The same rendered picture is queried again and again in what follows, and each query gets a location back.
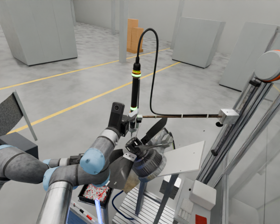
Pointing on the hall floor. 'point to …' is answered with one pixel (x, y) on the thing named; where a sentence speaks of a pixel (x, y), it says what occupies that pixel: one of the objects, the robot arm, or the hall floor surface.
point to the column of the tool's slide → (228, 142)
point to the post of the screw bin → (106, 215)
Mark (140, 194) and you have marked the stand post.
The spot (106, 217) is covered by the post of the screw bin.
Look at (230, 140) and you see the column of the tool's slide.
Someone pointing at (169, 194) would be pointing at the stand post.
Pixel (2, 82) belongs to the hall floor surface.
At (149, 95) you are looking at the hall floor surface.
